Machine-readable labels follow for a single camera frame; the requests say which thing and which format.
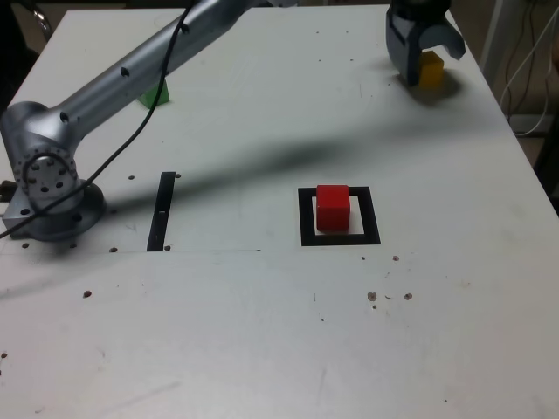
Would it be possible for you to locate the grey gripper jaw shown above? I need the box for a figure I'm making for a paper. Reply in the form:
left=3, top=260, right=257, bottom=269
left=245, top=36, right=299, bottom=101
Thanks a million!
left=417, top=18, right=466, bottom=63

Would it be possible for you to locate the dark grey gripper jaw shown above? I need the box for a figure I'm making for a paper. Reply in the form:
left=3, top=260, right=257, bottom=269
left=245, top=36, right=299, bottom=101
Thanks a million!
left=385, top=10, right=424, bottom=88

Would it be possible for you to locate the yellow cube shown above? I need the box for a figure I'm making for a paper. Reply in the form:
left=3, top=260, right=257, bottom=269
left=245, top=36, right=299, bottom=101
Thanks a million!
left=417, top=50, right=445, bottom=87

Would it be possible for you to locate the red cube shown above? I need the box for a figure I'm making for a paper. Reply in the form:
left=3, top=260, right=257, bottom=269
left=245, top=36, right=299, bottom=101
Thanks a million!
left=315, top=184, right=351, bottom=233

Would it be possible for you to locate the green cube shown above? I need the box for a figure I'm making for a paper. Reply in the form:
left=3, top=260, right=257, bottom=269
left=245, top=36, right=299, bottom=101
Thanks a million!
left=137, top=78, right=171, bottom=109

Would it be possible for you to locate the black tape square outline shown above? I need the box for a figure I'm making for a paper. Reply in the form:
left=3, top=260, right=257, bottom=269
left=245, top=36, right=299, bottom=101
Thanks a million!
left=297, top=186, right=382, bottom=248

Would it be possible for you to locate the white power strip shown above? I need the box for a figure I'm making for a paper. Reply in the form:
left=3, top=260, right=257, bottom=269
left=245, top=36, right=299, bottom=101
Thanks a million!
left=508, top=113, right=550, bottom=137

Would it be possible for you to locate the black tape strip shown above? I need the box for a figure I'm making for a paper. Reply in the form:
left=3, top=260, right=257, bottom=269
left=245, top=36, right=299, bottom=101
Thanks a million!
left=146, top=171, right=176, bottom=253

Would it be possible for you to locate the black chair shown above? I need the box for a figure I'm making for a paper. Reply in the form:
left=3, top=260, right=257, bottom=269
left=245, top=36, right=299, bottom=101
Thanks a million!
left=11, top=0, right=56, bottom=75

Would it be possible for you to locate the white metal post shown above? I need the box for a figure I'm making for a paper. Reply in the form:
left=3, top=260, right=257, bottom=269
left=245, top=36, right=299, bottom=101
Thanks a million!
left=480, top=0, right=516, bottom=86

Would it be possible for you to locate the white cable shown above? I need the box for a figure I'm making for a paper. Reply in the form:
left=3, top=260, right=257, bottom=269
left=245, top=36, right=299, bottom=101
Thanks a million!
left=500, top=0, right=559, bottom=136

